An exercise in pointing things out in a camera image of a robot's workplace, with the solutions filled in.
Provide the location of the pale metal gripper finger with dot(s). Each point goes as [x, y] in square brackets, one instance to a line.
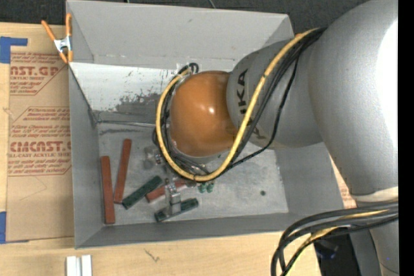
[175, 201]
[170, 187]

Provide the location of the red-brown flat block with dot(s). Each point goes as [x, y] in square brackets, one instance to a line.
[123, 171]
[107, 190]
[158, 194]

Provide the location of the dark green flat block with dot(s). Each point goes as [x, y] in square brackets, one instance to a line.
[189, 204]
[141, 192]

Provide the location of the brown cardboard board red print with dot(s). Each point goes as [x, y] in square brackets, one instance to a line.
[39, 139]

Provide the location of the grey metal bin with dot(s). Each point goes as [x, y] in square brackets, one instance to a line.
[168, 35]

